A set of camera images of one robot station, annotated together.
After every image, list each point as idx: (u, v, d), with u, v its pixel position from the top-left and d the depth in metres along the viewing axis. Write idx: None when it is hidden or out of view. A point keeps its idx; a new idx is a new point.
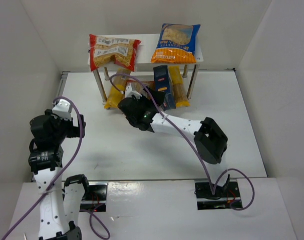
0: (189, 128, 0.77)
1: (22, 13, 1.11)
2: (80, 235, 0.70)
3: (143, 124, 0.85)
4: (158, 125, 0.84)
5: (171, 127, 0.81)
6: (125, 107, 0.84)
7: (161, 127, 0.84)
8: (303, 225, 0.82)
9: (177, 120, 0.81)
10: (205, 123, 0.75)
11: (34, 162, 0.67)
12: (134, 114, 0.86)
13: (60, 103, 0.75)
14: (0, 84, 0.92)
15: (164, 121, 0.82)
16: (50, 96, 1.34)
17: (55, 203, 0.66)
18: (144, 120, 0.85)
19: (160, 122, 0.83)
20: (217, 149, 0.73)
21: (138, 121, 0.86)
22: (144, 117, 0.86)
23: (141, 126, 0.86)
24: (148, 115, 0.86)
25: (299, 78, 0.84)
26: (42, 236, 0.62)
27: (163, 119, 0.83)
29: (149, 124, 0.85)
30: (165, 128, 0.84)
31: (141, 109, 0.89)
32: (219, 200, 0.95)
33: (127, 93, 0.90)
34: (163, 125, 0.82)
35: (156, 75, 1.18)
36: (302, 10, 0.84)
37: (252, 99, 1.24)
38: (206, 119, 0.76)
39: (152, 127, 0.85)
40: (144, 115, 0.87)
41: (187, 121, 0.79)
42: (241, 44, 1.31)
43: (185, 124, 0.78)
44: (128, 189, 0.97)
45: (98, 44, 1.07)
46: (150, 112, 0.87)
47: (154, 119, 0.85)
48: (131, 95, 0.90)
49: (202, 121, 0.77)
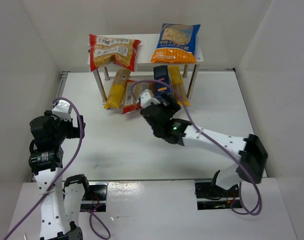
0: (232, 146, 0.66)
1: (22, 13, 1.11)
2: (81, 235, 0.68)
3: (174, 138, 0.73)
4: (191, 139, 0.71)
5: (209, 142, 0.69)
6: (152, 118, 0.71)
7: (193, 142, 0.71)
8: (303, 225, 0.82)
9: (215, 134, 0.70)
10: (250, 141, 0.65)
11: (34, 163, 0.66)
12: (162, 124, 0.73)
13: (60, 104, 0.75)
14: (0, 84, 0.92)
15: (200, 135, 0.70)
16: (50, 96, 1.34)
17: (56, 203, 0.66)
18: (175, 132, 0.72)
19: (195, 137, 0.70)
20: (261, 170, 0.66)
21: (167, 133, 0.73)
22: (174, 129, 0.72)
23: (172, 139, 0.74)
24: (179, 126, 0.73)
25: (300, 77, 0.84)
26: (43, 236, 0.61)
27: (198, 132, 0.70)
29: (182, 139, 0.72)
30: (199, 143, 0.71)
31: (169, 119, 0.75)
32: (219, 200, 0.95)
33: (144, 100, 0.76)
34: (198, 140, 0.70)
35: (156, 74, 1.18)
36: (301, 10, 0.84)
37: (252, 99, 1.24)
38: (251, 137, 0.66)
39: (184, 141, 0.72)
40: (174, 126, 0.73)
41: (228, 137, 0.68)
42: (240, 44, 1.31)
43: (226, 141, 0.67)
44: (128, 189, 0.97)
45: (98, 44, 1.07)
46: (180, 123, 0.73)
47: (186, 132, 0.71)
48: (149, 102, 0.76)
49: (245, 138, 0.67)
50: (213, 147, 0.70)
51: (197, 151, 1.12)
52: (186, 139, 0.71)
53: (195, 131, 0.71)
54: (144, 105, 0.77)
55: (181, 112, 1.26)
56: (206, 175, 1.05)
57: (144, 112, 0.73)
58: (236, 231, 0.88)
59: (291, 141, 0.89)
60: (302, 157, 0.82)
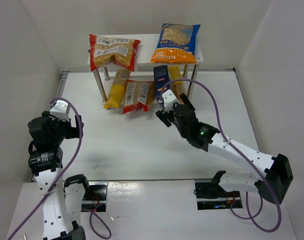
0: (258, 162, 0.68)
1: (22, 13, 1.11)
2: (83, 234, 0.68)
3: (200, 142, 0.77)
4: (217, 148, 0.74)
5: (235, 154, 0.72)
6: (184, 118, 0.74)
7: (219, 150, 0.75)
8: (303, 225, 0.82)
9: (244, 147, 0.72)
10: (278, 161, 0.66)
11: (34, 164, 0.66)
12: (190, 126, 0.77)
13: (57, 105, 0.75)
14: (0, 84, 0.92)
15: (227, 145, 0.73)
16: (50, 96, 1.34)
17: (58, 203, 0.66)
18: (201, 137, 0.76)
19: (221, 146, 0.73)
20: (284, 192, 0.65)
21: (193, 137, 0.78)
22: (201, 134, 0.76)
23: (196, 143, 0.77)
24: (206, 132, 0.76)
25: (300, 77, 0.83)
26: (47, 236, 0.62)
27: (226, 142, 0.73)
29: (207, 144, 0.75)
30: (224, 152, 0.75)
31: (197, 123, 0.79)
32: (218, 200, 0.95)
33: (169, 100, 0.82)
34: (224, 149, 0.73)
35: (157, 75, 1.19)
36: (302, 10, 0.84)
37: (252, 99, 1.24)
38: (279, 157, 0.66)
39: (209, 147, 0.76)
40: (201, 131, 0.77)
41: (255, 153, 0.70)
42: (241, 44, 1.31)
43: (253, 155, 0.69)
44: (128, 189, 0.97)
45: (98, 44, 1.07)
46: (207, 128, 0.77)
47: (213, 139, 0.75)
48: (173, 103, 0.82)
49: (273, 157, 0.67)
50: (239, 160, 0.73)
51: (197, 151, 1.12)
52: (212, 145, 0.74)
53: (222, 140, 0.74)
54: (167, 104, 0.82)
55: None
56: (206, 175, 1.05)
57: (176, 110, 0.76)
58: (236, 231, 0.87)
59: (291, 141, 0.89)
60: (302, 157, 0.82)
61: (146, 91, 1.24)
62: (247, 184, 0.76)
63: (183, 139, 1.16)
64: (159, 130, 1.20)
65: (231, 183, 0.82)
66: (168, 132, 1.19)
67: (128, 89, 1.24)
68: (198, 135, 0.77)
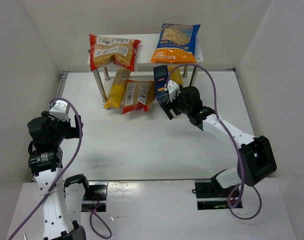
0: (239, 138, 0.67)
1: (22, 13, 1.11)
2: (84, 234, 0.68)
3: (197, 119, 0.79)
4: (209, 124, 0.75)
5: (222, 131, 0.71)
6: (187, 95, 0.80)
7: (211, 128, 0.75)
8: (303, 225, 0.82)
9: (232, 126, 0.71)
10: (257, 140, 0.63)
11: (34, 164, 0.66)
12: (193, 105, 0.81)
13: (57, 105, 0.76)
14: (0, 85, 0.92)
15: (217, 123, 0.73)
16: (49, 96, 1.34)
17: (59, 203, 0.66)
18: (199, 115, 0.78)
19: (212, 123, 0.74)
20: (258, 172, 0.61)
21: (193, 115, 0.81)
22: (199, 113, 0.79)
23: (194, 120, 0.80)
24: (205, 112, 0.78)
25: (300, 77, 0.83)
26: (47, 236, 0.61)
27: (216, 120, 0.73)
29: (202, 122, 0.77)
30: (215, 131, 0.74)
31: (201, 105, 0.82)
32: (218, 200, 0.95)
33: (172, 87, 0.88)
34: (214, 126, 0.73)
35: (157, 74, 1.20)
36: (302, 10, 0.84)
37: (252, 99, 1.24)
38: (261, 137, 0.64)
39: (203, 124, 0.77)
40: (201, 110, 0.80)
41: (240, 131, 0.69)
42: (241, 44, 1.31)
43: (236, 133, 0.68)
44: (128, 189, 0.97)
45: (98, 44, 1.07)
46: (208, 109, 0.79)
47: (208, 117, 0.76)
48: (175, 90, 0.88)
49: (255, 137, 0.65)
50: (226, 139, 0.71)
51: (197, 152, 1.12)
52: (205, 121, 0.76)
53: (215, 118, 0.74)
54: (171, 92, 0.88)
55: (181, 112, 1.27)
56: (206, 175, 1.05)
57: (184, 89, 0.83)
58: (236, 231, 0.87)
59: (291, 141, 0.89)
60: (302, 157, 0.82)
61: (146, 91, 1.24)
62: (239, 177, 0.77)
63: (184, 140, 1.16)
64: (159, 130, 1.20)
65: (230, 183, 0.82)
66: (168, 133, 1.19)
67: (128, 89, 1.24)
68: (198, 114, 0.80)
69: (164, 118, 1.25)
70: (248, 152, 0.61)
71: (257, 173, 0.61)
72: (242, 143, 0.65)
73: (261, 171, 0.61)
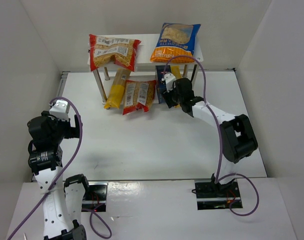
0: (223, 118, 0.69)
1: (23, 14, 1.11)
2: (85, 233, 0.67)
3: (187, 107, 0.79)
4: (197, 110, 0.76)
5: (208, 114, 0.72)
6: (179, 85, 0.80)
7: (199, 113, 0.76)
8: (303, 225, 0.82)
9: (218, 110, 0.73)
10: (238, 118, 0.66)
11: (34, 163, 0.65)
12: (184, 94, 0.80)
13: (57, 104, 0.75)
14: (0, 85, 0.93)
15: (204, 107, 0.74)
16: (49, 96, 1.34)
17: (59, 201, 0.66)
18: (189, 103, 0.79)
19: (200, 108, 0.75)
20: (239, 147, 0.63)
21: (184, 103, 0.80)
22: (190, 101, 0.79)
23: (184, 107, 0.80)
24: (195, 100, 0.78)
25: (299, 77, 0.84)
26: (47, 235, 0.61)
27: (204, 105, 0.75)
29: (192, 108, 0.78)
30: (203, 115, 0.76)
31: (192, 93, 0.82)
32: (219, 200, 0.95)
33: (169, 79, 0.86)
34: (201, 110, 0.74)
35: (159, 67, 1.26)
36: (302, 10, 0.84)
37: (252, 99, 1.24)
38: (242, 115, 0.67)
39: (193, 111, 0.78)
40: (192, 99, 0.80)
41: (223, 112, 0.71)
42: (240, 44, 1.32)
43: (220, 113, 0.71)
44: (128, 189, 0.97)
45: (98, 44, 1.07)
46: (198, 98, 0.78)
47: (196, 102, 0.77)
48: (172, 82, 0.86)
49: (236, 116, 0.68)
50: (212, 121, 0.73)
51: (197, 152, 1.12)
52: (194, 107, 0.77)
53: (203, 103, 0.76)
54: (168, 82, 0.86)
55: (181, 113, 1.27)
56: (207, 176, 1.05)
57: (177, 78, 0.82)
58: (236, 231, 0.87)
59: (291, 141, 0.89)
60: (303, 156, 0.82)
61: (145, 91, 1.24)
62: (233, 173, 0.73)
63: (184, 140, 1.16)
64: (160, 130, 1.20)
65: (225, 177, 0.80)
66: (169, 133, 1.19)
67: (128, 89, 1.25)
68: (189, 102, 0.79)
69: (165, 118, 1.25)
70: (228, 127, 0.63)
71: (238, 149, 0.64)
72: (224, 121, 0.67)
73: (242, 146, 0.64)
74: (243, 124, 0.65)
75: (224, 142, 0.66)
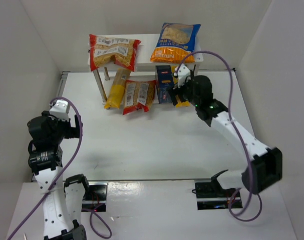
0: (250, 146, 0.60)
1: (23, 13, 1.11)
2: (85, 233, 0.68)
3: (206, 114, 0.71)
4: (219, 124, 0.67)
5: (232, 133, 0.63)
6: (199, 87, 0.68)
7: (220, 127, 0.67)
8: (303, 225, 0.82)
9: (244, 130, 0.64)
10: (270, 151, 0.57)
11: (34, 163, 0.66)
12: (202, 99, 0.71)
13: (58, 104, 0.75)
14: (0, 85, 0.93)
15: (229, 124, 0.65)
16: (50, 96, 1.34)
17: (59, 201, 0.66)
18: (209, 111, 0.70)
19: (223, 124, 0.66)
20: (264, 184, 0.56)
21: (201, 108, 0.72)
22: (209, 108, 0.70)
23: (201, 113, 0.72)
24: (216, 109, 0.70)
25: (299, 77, 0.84)
26: (47, 235, 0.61)
27: (228, 121, 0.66)
29: (211, 118, 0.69)
30: (224, 131, 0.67)
31: (211, 97, 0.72)
32: (219, 200, 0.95)
33: (182, 74, 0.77)
34: (224, 127, 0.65)
35: (160, 67, 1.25)
36: (302, 11, 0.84)
37: (252, 99, 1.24)
38: (275, 149, 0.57)
39: (212, 121, 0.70)
40: (212, 105, 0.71)
41: (253, 137, 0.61)
42: (240, 44, 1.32)
43: (248, 139, 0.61)
44: (128, 189, 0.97)
45: (98, 44, 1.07)
46: (220, 106, 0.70)
47: (218, 114, 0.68)
48: (185, 77, 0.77)
49: (268, 147, 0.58)
50: (235, 143, 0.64)
51: (197, 152, 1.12)
52: (215, 120, 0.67)
53: (226, 118, 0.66)
54: (181, 77, 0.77)
55: (181, 113, 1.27)
56: (207, 175, 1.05)
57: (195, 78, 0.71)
58: (237, 231, 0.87)
59: (291, 141, 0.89)
60: (302, 156, 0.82)
61: (145, 91, 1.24)
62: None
63: (184, 140, 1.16)
64: (160, 130, 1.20)
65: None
66: (169, 133, 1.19)
67: (128, 89, 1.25)
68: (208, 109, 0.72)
69: (165, 118, 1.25)
70: (258, 164, 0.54)
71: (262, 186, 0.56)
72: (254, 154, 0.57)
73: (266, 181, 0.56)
74: (274, 160, 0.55)
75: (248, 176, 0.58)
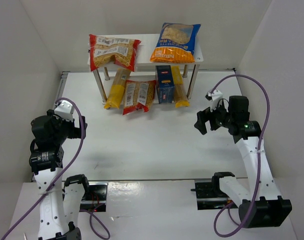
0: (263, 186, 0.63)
1: (22, 13, 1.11)
2: (79, 235, 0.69)
3: (236, 129, 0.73)
4: (245, 148, 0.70)
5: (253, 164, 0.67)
6: (236, 101, 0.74)
7: (244, 151, 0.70)
8: (303, 225, 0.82)
9: (266, 166, 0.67)
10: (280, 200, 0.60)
11: (34, 163, 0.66)
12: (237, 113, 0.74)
13: (63, 104, 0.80)
14: (0, 85, 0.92)
15: (254, 153, 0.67)
16: (50, 96, 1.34)
17: (55, 203, 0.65)
18: (241, 126, 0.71)
19: (248, 150, 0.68)
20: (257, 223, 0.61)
21: (234, 123, 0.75)
22: (243, 125, 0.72)
23: (232, 127, 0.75)
24: (250, 129, 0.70)
25: (300, 77, 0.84)
26: (42, 236, 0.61)
27: (255, 150, 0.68)
29: (242, 135, 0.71)
30: (245, 156, 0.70)
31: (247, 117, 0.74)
32: (219, 200, 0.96)
33: (215, 96, 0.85)
34: (248, 153, 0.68)
35: (160, 67, 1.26)
36: (302, 10, 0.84)
37: (252, 99, 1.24)
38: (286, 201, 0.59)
39: (240, 138, 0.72)
40: (246, 124, 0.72)
41: (271, 180, 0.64)
42: (240, 44, 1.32)
43: (266, 178, 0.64)
44: (128, 189, 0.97)
45: (98, 44, 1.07)
46: (256, 129, 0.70)
47: (249, 138, 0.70)
48: (217, 99, 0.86)
49: (279, 196, 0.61)
50: (251, 172, 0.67)
51: (197, 152, 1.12)
52: (243, 141, 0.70)
53: (255, 146, 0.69)
54: (214, 99, 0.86)
55: (181, 112, 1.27)
56: (207, 175, 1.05)
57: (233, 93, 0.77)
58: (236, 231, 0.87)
59: (291, 141, 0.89)
60: (303, 156, 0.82)
61: (145, 91, 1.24)
62: (238, 196, 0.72)
63: (184, 140, 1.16)
64: (160, 130, 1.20)
65: (228, 186, 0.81)
66: (169, 132, 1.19)
67: (128, 89, 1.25)
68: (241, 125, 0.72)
69: (165, 118, 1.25)
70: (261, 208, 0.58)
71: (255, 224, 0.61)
72: (262, 195, 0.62)
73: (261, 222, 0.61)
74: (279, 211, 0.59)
75: (247, 208, 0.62)
